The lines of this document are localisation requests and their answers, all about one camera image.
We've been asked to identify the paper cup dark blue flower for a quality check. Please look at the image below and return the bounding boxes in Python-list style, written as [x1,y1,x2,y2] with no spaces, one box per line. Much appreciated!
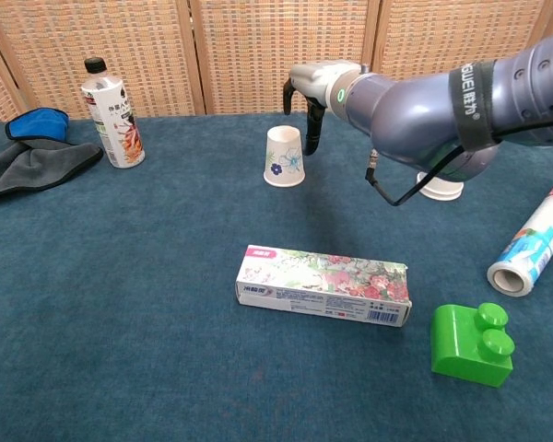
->
[263,125,306,188]

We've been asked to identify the teal table mat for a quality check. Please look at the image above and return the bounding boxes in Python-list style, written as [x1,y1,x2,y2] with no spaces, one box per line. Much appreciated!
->
[0,108,553,442]

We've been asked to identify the grey cloth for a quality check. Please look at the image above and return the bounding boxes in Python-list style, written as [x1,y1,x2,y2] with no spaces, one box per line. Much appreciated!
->
[0,137,105,215]

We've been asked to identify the blue cloth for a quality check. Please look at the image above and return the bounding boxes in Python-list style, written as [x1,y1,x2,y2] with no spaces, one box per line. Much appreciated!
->
[5,107,70,142]

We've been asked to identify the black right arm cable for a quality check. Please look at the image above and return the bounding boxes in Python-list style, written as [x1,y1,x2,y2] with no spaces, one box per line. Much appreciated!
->
[365,120,553,208]

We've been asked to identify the paper cup light blue flower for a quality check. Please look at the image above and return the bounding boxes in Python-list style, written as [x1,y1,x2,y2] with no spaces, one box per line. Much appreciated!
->
[417,172,465,192]

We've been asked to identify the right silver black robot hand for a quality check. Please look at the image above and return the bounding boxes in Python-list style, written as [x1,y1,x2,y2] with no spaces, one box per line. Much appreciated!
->
[283,59,365,157]

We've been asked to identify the woven folding screen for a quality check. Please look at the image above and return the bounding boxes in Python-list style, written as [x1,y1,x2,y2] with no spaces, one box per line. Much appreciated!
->
[0,0,553,124]

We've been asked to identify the green toy building block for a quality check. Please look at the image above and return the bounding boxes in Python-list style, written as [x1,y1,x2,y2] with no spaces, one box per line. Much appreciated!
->
[430,301,516,388]

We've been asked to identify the plastic wrap roll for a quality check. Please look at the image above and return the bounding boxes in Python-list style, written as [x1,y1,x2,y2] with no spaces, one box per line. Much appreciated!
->
[486,168,553,297]

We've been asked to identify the black velcro arm strap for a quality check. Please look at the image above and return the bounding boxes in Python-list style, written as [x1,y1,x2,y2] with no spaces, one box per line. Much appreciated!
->
[447,59,498,152]

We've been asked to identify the white bottle black cap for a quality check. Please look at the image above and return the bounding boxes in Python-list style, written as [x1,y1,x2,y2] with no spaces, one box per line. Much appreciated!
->
[81,57,147,169]

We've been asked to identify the floral toothpaste box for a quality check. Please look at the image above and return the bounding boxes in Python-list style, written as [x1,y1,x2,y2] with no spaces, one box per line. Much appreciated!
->
[235,244,414,328]

